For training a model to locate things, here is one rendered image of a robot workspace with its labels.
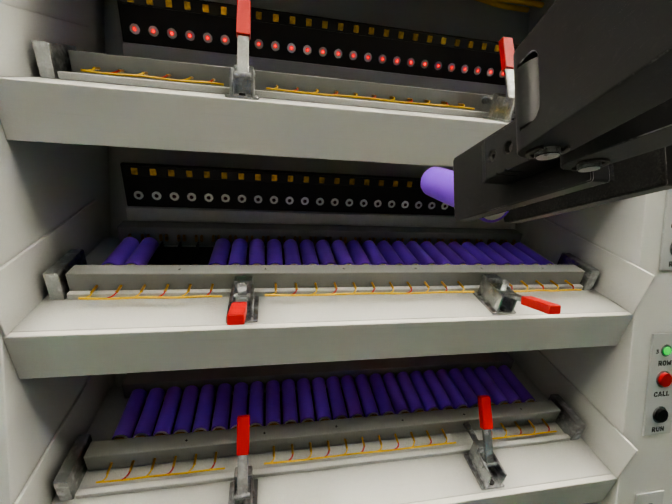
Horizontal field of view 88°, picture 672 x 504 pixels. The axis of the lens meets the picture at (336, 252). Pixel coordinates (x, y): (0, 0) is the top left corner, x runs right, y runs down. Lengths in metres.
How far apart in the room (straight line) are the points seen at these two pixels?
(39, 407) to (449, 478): 0.42
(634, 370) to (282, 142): 0.46
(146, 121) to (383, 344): 0.29
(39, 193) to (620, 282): 0.61
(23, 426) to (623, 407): 0.61
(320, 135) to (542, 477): 0.45
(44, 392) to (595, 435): 0.61
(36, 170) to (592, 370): 0.64
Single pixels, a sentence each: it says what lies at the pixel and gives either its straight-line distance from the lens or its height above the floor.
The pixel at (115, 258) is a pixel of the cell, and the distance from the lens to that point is 0.42.
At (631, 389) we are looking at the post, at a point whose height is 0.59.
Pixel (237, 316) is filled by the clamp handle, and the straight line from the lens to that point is 0.26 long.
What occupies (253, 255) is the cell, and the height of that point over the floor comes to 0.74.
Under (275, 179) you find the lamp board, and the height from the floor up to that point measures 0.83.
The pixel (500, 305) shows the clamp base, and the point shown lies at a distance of 0.40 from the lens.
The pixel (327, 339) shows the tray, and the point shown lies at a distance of 0.34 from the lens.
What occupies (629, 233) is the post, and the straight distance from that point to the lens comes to 0.52.
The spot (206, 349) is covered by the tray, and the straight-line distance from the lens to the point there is 0.34.
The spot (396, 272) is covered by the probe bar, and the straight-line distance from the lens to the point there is 0.38.
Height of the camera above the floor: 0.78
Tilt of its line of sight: 5 degrees down
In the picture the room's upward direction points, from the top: 1 degrees clockwise
